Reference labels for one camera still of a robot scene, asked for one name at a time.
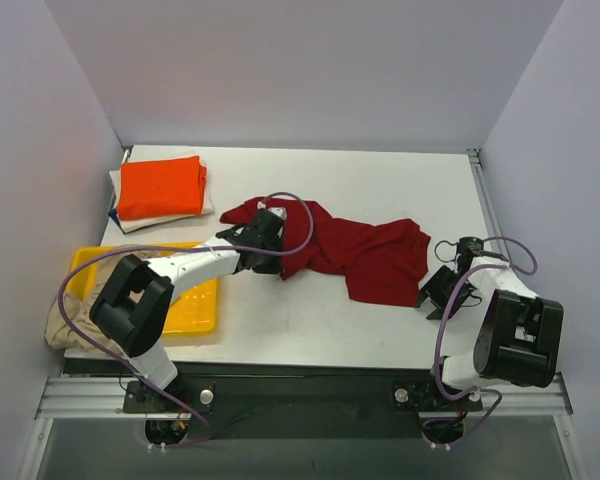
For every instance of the yellow plastic tray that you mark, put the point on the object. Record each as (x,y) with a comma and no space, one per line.
(192,314)

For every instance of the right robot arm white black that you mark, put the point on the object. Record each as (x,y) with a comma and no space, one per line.
(518,341)

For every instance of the aluminium frame rail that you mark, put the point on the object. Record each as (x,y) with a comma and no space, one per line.
(103,397)

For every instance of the dark red t shirt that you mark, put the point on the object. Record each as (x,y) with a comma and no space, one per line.
(381,264)

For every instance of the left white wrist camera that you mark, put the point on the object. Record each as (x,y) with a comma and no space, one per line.
(278,211)

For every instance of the folded orange t shirt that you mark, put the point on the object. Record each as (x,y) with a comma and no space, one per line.
(161,188)

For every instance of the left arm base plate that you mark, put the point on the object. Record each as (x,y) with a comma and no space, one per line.
(194,393)

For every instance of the folded navy t shirt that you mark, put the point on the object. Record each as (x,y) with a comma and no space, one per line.
(113,215)

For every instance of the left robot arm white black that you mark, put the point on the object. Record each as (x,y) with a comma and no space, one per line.
(133,305)

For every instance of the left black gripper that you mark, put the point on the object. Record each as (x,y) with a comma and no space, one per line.
(268,240)

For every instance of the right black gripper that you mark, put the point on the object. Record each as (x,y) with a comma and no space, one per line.
(443,286)

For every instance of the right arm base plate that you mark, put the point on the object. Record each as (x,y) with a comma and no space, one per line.
(423,396)

